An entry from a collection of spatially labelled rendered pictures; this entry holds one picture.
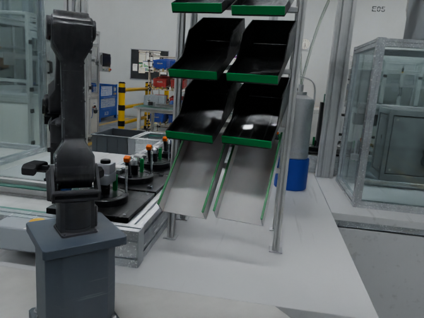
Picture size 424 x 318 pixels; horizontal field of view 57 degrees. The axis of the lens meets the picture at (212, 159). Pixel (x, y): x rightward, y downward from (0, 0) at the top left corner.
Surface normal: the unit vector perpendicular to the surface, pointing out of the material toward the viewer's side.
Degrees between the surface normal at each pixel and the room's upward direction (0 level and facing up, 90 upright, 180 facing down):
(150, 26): 90
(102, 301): 90
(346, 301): 0
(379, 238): 90
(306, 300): 0
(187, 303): 0
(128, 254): 90
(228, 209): 45
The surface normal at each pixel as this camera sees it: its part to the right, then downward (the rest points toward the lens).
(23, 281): 0.07, -0.98
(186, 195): -0.18, -0.57
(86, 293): 0.58, 0.21
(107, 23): -0.17, 0.19
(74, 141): 0.43, -0.11
